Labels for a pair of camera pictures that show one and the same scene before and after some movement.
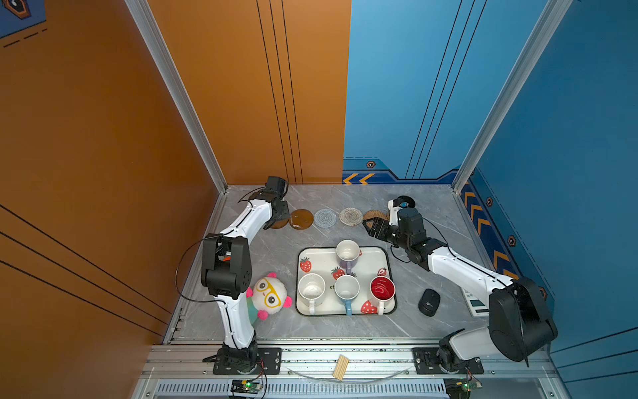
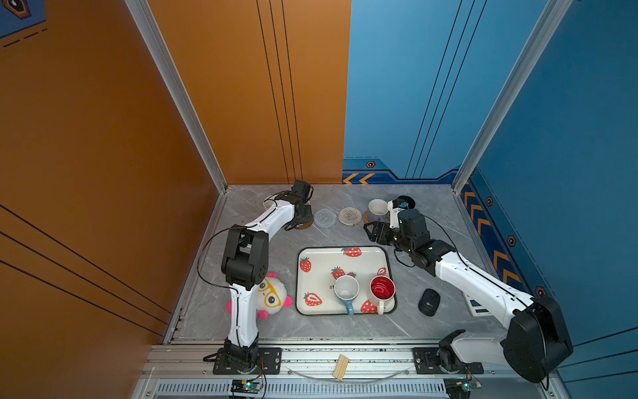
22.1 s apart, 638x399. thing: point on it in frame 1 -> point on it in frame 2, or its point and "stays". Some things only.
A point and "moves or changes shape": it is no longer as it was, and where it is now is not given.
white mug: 311,290 moves or changes shape
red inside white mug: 382,289 stays
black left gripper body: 284,212 -> 306,215
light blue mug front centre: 346,288 stays
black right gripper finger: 370,225 stays
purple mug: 347,252 -> 378,210
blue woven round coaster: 325,218 stays
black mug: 404,201 stays
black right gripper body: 387,233 stays
